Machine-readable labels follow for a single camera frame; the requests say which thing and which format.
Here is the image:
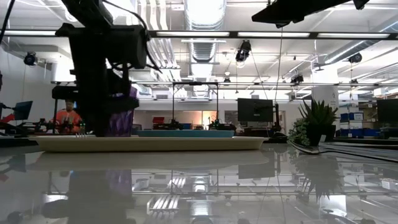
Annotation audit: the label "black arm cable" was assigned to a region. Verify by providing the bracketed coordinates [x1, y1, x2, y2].
[101, 0, 162, 74]

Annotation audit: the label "black background frame rig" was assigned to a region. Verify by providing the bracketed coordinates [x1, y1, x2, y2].
[171, 81, 220, 129]

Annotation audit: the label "black hanging cable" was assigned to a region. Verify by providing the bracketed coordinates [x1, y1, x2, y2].
[0, 0, 16, 45]

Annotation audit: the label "beige plastic tray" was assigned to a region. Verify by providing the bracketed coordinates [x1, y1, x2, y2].
[28, 134, 269, 153]

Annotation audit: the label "blue-screen monitor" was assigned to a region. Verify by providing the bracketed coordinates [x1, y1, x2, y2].
[12, 100, 34, 121]

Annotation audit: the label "purple faceted plastic cup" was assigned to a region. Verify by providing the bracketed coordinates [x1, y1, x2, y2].
[106, 86, 139, 138]

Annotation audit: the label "green potted plant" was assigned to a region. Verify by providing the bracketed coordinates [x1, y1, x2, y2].
[287, 98, 340, 147]

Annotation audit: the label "thin hanging cable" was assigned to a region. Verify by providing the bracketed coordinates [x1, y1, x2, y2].
[273, 27, 284, 105]

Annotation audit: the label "person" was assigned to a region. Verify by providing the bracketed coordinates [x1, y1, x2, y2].
[50, 99, 84, 135]

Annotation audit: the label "silver ceiling air duct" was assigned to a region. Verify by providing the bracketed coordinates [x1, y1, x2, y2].
[182, 0, 228, 82]

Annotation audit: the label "blue plate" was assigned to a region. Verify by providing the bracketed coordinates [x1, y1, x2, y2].
[136, 129, 235, 139]

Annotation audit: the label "black hanging camera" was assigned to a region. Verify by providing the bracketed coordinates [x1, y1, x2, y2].
[23, 51, 39, 67]
[234, 39, 252, 63]
[348, 52, 363, 64]

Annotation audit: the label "black computer monitor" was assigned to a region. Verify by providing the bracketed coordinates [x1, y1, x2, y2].
[237, 98, 274, 123]
[376, 98, 398, 123]

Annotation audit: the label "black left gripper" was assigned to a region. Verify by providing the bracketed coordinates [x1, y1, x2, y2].
[55, 22, 149, 138]

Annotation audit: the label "blue storage bins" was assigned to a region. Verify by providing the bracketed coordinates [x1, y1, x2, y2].
[340, 111, 381, 138]

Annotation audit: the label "overhead frame light bar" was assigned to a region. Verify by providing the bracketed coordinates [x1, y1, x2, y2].
[0, 29, 398, 40]

